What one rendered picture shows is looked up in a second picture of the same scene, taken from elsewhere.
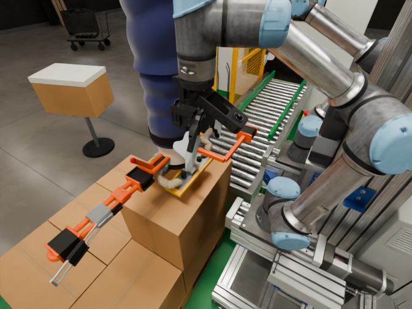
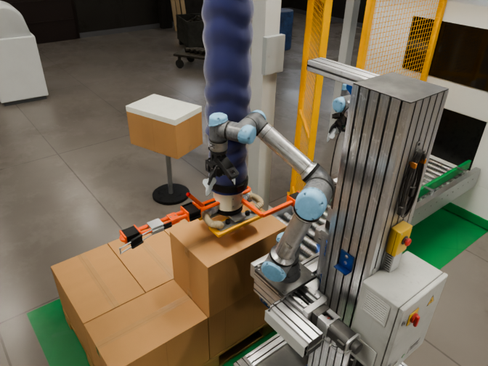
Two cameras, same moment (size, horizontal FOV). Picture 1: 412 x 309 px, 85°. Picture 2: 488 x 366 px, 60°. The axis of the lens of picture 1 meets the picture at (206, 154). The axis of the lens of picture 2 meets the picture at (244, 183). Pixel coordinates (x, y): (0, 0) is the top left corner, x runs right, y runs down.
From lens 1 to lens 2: 1.33 m
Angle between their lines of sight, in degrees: 19
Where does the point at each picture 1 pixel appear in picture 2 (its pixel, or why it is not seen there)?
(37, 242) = (95, 258)
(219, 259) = not seen: hidden behind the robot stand
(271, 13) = (242, 132)
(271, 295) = not seen: outside the picture
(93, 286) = (130, 303)
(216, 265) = not seen: hidden behind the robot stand
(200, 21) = (216, 129)
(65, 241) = (131, 232)
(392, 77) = (344, 170)
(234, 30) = (228, 135)
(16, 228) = (70, 253)
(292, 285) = (278, 322)
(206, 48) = (218, 139)
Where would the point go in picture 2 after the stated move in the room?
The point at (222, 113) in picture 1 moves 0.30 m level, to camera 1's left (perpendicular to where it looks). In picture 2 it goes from (224, 168) to (161, 155)
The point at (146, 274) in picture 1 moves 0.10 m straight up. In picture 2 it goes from (175, 309) to (174, 298)
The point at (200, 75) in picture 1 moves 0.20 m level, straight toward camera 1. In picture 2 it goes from (216, 149) to (195, 172)
